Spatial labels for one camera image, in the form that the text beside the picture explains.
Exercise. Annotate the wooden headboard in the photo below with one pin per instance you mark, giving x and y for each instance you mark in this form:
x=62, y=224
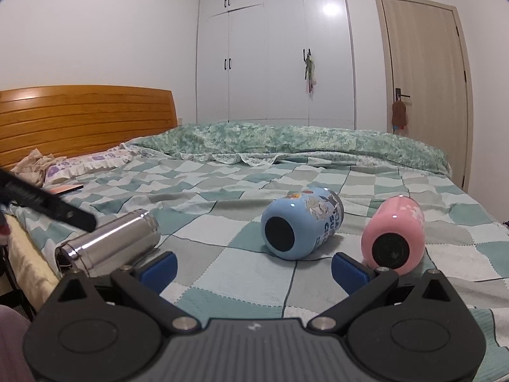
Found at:
x=73, y=120

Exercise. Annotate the pink cup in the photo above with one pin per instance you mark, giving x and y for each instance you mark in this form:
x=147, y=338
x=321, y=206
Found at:
x=394, y=237

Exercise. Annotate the beige door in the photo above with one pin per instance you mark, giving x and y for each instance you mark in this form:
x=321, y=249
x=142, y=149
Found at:
x=427, y=67

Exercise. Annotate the blue cartoon cup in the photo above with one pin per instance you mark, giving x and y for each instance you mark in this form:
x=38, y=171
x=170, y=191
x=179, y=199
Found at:
x=302, y=222

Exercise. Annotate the green floral duvet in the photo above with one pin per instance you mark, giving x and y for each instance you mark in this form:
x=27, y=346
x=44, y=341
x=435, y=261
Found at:
x=262, y=144

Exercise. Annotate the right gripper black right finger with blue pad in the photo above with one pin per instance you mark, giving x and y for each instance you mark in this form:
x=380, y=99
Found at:
x=366, y=289

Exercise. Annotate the white wardrobe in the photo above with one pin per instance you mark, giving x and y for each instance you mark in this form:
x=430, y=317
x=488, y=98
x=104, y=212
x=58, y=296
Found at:
x=250, y=62

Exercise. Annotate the purple floral pillow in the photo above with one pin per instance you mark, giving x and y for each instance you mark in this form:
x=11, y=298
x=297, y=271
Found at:
x=70, y=168

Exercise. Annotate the beige crumpled clothes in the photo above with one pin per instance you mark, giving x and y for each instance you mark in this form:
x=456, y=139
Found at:
x=34, y=166

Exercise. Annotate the green ornament on wardrobe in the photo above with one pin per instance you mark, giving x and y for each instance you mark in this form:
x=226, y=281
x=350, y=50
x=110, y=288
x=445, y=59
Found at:
x=309, y=71

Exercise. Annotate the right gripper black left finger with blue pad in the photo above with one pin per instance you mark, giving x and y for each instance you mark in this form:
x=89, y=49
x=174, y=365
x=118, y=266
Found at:
x=140, y=288

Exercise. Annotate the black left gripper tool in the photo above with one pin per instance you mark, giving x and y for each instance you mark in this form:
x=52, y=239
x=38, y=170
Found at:
x=19, y=192

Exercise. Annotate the stainless steel cup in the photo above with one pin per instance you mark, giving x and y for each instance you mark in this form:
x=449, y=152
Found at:
x=112, y=245

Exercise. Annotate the brown plush door hanging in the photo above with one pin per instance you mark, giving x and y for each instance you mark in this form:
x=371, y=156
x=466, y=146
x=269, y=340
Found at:
x=399, y=115

